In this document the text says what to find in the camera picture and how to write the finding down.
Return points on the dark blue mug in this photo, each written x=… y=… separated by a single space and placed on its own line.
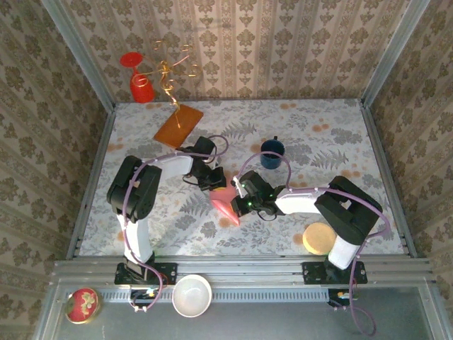
x=272 y=162

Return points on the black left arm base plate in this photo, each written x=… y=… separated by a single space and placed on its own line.
x=168 y=272

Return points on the white bowl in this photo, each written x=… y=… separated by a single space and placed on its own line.
x=192 y=295

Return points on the aluminium corner post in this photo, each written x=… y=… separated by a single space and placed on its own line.
x=394 y=53
x=82 y=56

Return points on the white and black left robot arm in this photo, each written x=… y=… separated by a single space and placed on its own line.
x=173 y=166

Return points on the floral patterned table cover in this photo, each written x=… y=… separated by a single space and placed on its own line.
x=247 y=117

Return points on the grey metal shelf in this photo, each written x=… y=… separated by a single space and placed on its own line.
x=265 y=322

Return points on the pink square paper sheet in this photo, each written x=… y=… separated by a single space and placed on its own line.
x=224 y=205

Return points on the aluminium cross rail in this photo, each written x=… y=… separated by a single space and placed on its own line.
x=240 y=269

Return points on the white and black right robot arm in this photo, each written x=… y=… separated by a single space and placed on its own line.
x=297 y=203

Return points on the red round tin, gold pattern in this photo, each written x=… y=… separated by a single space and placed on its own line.
x=83 y=305

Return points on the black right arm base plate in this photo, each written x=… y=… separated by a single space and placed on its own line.
x=311 y=272

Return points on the aluminium side rail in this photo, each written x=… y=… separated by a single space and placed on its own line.
x=91 y=184
x=389 y=170

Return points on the red plastic wine glass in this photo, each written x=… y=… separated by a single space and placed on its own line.
x=141 y=92

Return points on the round cork disc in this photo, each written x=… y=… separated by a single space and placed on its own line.
x=318 y=238

